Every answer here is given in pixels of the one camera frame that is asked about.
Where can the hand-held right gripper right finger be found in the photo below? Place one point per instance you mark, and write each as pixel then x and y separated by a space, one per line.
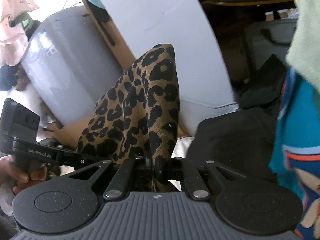
pixel 176 167

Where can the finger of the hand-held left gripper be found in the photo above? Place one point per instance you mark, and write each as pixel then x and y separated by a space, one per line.
pixel 85 158

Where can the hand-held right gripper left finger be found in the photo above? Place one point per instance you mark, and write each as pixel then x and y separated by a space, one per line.
pixel 145 168

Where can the leopard print skirt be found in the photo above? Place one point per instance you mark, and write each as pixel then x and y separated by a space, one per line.
pixel 140 100

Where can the black clothes pile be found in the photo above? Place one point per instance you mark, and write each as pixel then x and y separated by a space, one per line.
pixel 225 140

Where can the person's left hand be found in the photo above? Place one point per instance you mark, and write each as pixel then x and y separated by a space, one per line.
pixel 15 177

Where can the grey upholstered panel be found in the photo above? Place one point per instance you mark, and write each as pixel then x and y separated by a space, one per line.
pixel 70 67

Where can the pale pink cloth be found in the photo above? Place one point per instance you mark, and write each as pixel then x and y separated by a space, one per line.
pixel 12 42

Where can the brown board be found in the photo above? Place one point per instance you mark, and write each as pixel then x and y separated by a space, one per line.
pixel 122 42

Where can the teal printed garment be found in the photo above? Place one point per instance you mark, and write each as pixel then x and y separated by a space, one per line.
pixel 295 130

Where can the light green cloth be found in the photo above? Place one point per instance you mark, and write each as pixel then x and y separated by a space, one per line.
pixel 307 42

